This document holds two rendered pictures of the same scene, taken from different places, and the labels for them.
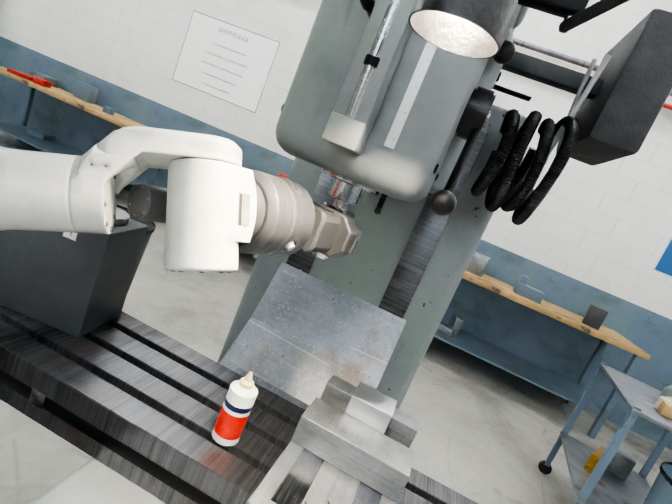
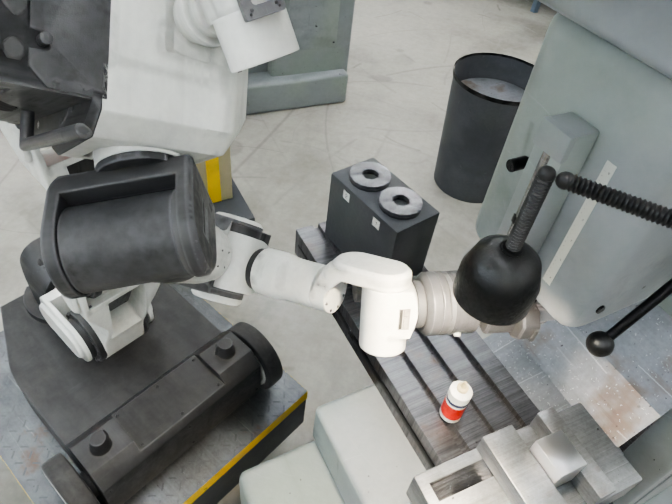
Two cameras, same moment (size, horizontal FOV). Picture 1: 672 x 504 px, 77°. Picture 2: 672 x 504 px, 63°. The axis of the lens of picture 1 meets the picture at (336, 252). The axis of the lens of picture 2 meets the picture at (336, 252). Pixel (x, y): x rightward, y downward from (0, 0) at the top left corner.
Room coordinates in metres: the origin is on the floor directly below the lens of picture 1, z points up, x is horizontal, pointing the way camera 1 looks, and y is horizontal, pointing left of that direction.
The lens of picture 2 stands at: (0.01, -0.17, 1.81)
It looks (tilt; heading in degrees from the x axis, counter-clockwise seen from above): 45 degrees down; 47
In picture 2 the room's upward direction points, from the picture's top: 8 degrees clockwise
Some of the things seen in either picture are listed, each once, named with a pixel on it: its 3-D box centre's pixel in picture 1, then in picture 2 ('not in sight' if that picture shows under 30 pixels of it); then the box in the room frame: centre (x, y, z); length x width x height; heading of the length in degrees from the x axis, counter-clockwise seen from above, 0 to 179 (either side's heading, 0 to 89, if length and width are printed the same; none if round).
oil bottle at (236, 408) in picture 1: (238, 404); (457, 398); (0.54, 0.04, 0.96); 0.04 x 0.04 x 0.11
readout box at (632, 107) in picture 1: (623, 99); not in sight; (0.82, -0.37, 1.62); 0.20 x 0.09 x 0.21; 169
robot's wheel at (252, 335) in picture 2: not in sight; (252, 355); (0.44, 0.59, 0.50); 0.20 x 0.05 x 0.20; 101
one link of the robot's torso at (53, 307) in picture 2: not in sight; (98, 310); (0.13, 0.81, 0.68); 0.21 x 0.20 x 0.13; 101
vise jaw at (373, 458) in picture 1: (353, 445); (522, 478); (0.50, -0.12, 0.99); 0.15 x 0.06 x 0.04; 77
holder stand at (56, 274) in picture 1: (58, 251); (378, 222); (0.68, 0.44, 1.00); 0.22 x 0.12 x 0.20; 89
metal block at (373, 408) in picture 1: (367, 415); (553, 460); (0.56, -0.13, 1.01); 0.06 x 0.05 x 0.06; 77
